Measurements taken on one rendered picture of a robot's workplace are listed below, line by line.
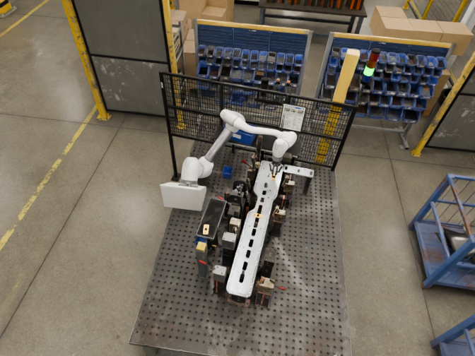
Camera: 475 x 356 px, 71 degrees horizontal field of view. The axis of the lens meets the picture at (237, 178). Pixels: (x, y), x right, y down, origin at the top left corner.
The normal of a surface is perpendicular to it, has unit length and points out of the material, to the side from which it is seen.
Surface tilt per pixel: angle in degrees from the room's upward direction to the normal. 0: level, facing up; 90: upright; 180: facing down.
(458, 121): 90
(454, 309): 0
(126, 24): 90
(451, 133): 89
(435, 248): 0
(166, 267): 0
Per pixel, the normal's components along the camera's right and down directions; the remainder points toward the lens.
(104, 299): 0.04, -0.66
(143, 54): -0.15, 0.77
